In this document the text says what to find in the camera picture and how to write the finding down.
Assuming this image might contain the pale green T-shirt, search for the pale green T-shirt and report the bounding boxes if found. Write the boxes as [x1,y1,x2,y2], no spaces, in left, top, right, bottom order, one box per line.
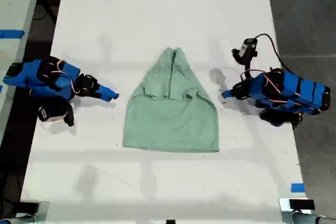
[122,47,220,153]

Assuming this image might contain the long blue tape strip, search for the long blue tape strip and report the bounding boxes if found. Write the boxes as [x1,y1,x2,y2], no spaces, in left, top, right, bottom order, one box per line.
[0,29,26,39]

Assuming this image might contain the pale side table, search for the pale side table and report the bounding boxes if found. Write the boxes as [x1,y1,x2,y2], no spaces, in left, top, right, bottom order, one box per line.
[0,0,44,141]

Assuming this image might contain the short blue tape strip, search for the short blue tape strip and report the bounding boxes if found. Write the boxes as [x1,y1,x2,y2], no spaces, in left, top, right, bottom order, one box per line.
[290,183,306,193]

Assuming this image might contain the small black box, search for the small black box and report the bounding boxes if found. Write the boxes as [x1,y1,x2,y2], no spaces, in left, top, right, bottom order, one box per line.
[18,201,40,215]
[288,199,315,210]

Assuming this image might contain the grey metal table clamp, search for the grey metal table clamp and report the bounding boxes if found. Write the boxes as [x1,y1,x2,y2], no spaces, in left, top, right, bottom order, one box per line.
[0,201,50,224]
[278,197,336,224]

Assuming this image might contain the short black camera stalk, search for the short black camera stalk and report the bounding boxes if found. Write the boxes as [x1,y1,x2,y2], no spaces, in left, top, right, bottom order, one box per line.
[240,56,253,81]
[62,102,76,127]

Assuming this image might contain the black camera box silver face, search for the black camera box silver face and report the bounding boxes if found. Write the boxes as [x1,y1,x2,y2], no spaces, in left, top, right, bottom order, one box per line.
[232,37,258,63]

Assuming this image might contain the black camera box white label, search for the black camera box white label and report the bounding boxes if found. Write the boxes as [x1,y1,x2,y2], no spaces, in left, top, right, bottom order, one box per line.
[38,104,67,123]

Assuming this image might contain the black camera cable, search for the black camera cable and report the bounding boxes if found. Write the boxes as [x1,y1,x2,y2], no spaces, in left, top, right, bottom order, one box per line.
[253,34,289,70]

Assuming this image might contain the black floor cable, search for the black floor cable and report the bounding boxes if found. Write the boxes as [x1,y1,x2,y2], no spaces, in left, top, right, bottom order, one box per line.
[33,0,58,24]

